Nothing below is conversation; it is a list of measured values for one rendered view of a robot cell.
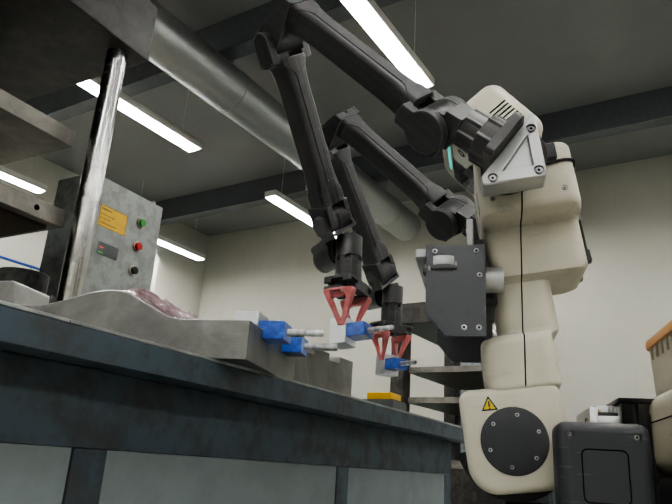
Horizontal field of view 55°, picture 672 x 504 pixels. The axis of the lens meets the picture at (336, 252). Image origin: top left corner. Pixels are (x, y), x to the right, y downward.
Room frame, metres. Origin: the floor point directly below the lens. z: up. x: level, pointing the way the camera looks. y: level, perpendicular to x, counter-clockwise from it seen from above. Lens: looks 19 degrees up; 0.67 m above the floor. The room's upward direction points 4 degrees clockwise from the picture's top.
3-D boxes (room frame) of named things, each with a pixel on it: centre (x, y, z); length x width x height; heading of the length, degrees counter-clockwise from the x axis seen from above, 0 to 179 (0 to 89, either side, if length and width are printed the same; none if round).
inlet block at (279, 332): (0.95, 0.07, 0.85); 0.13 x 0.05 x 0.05; 78
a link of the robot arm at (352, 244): (1.32, -0.02, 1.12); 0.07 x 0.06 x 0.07; 35
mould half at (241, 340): (1.05, 0.33, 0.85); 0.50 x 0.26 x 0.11; 78
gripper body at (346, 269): (1.31, -0.03, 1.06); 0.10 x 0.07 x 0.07; 150
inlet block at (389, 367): (1.67, -0.18, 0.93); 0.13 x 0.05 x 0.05; 34
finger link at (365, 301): (1.31, -0.04, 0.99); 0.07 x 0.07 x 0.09; 60
